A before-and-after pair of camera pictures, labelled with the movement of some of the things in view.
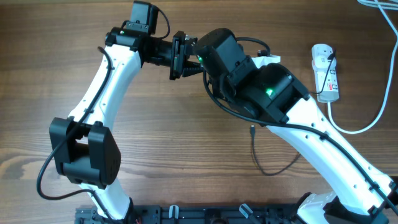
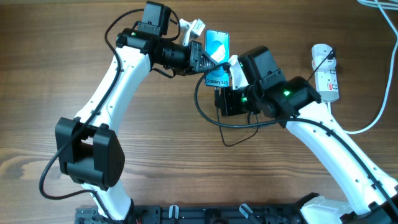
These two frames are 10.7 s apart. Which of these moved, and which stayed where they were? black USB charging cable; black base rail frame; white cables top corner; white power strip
Moved: black USB charging cable
Stayed: white cables top corner; black base rail frame; white power strip
